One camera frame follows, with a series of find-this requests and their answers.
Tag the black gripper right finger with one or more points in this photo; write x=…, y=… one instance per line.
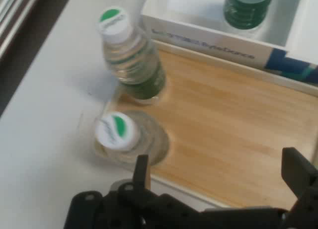
x=303, y=179

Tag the white and blue cardboard box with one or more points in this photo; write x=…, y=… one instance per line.
x=191, y=5

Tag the wooden tray with white rim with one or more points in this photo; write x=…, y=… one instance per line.
x=223, y=114

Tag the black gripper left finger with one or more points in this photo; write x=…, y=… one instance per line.
x=142, y=172

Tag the clear water bottle green label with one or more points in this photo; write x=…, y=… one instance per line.
x=115, y=129
x=134, y=62
x=246, y=10

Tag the aluminium rail along wall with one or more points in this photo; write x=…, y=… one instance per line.
x=15, y=13

